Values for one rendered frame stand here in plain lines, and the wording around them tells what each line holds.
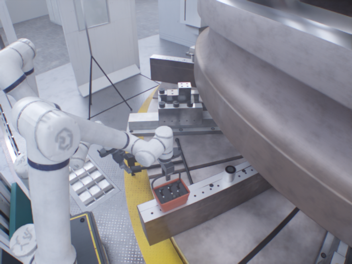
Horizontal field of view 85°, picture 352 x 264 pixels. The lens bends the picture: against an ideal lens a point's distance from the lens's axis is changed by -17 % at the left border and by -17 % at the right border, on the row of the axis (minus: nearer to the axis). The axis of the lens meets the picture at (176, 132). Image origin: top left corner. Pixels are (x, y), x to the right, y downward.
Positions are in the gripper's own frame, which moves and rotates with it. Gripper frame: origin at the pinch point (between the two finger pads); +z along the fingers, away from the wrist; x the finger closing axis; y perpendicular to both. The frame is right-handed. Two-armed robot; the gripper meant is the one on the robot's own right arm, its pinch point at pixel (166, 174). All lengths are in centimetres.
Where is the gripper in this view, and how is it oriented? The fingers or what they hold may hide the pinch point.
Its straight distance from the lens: 134.0
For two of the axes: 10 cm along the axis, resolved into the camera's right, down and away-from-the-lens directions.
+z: 0.0, 7.6, 6.5
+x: 4.5, 5.8, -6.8
